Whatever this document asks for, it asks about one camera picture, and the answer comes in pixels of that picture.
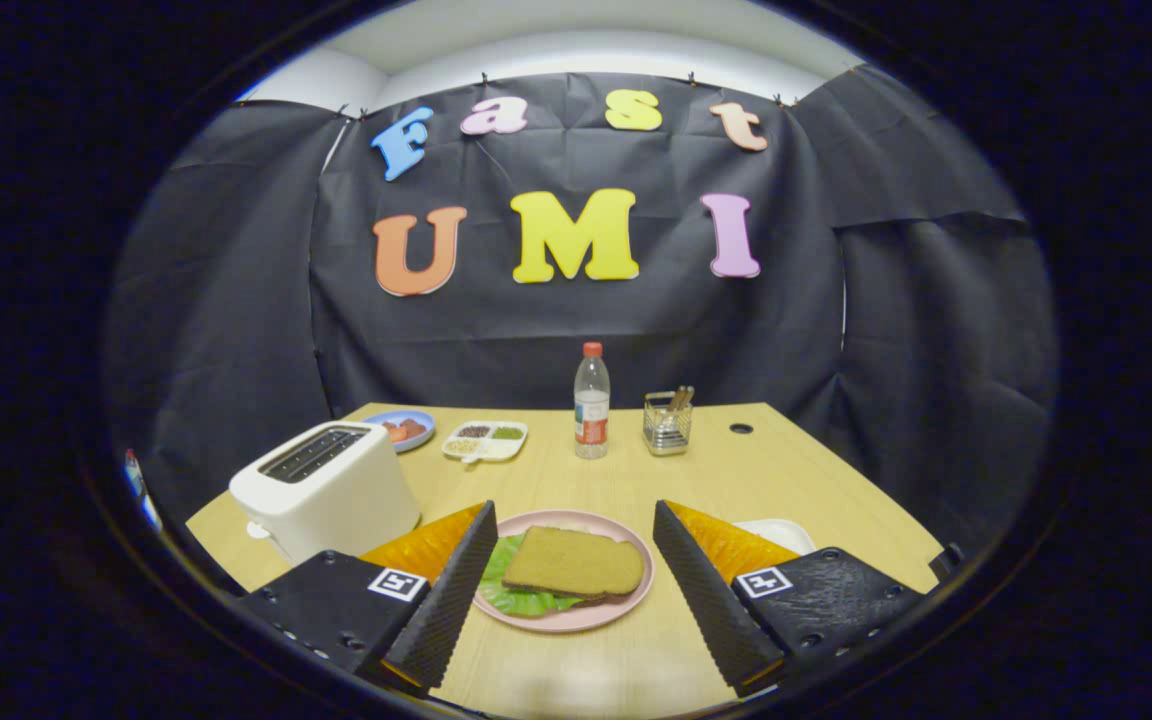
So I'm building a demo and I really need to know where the metal wire basket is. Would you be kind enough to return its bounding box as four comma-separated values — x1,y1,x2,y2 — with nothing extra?
643,391,694,457

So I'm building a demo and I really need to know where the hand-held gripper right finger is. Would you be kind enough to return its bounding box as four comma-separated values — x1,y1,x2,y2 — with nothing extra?
652,499,924,699

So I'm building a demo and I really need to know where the white divided tray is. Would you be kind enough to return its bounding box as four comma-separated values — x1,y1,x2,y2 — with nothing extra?
441,420,529,466

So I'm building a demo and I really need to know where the small white plate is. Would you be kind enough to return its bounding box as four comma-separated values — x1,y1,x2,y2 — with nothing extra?
733,518,817,557

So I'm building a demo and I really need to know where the white and blue object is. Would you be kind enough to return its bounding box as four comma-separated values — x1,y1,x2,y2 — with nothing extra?
124,450,163,531

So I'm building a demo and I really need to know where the white toaster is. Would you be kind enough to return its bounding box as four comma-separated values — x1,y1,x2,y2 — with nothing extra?
229,421,423,566

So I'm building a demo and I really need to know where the black backdrop cloth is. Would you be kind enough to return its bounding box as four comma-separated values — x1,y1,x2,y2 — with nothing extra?
101,65,1057,561

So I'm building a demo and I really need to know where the green lettuce leaf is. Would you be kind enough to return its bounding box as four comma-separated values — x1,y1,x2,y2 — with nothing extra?
477,533,587,618

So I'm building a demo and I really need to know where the clear plastic water bottle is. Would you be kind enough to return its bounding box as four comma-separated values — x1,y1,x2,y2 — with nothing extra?
574,342,612,460

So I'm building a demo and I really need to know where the blue plate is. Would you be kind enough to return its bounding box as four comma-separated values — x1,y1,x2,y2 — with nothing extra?
361,410,436,454

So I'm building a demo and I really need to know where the pink plate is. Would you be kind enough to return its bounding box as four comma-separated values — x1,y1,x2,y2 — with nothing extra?
473,509,656,634

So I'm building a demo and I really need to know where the brown toast slice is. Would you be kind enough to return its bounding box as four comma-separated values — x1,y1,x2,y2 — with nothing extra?
502,526,645,601

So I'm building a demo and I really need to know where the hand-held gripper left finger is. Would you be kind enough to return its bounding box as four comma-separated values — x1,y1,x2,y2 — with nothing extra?
236,500,499,691

